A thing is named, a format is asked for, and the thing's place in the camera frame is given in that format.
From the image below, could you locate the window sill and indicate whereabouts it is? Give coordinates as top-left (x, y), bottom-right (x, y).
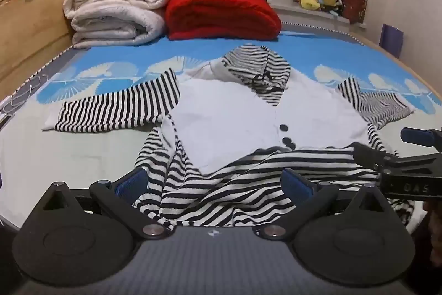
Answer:
top-left (269, 0), bottom-right (367, 28)

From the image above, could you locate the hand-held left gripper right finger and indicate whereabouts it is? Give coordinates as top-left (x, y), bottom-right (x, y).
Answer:
top-left (254, 168), bottom-right (398, 240)

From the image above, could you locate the purple box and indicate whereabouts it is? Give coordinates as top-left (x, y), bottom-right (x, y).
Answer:
top-left (380, 24), bottom-right (404, 59)

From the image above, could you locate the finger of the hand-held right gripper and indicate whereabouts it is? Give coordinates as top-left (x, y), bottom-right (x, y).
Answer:
top-left (401, 127), bottom-right (442, 148)
top-left (351, 142), bottom-right (442, 178)

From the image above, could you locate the cream folded quilt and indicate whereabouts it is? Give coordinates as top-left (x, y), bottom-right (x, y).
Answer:
top-left (64, 0), bottom-right (170, 49)

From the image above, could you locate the white cable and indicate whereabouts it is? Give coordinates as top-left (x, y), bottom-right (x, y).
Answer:
top-left (0, 74), bottom-right (49, 116)

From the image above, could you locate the wooden headboard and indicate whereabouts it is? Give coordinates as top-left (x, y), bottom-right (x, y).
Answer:
top-left (0, 0), bottom-right (94, 95)

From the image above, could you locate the striped hooded baby garment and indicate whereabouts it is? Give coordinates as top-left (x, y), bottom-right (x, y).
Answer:
top-left (41, 43), bottom-right (417, 230)

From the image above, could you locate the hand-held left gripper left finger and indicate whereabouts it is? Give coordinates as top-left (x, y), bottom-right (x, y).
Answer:
top-left (33, 166), bottom-right (173, 240)

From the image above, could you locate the red folded blanket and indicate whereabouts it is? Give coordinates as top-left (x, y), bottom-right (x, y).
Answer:
top-left (165, 0), bottom-right (283, 41)

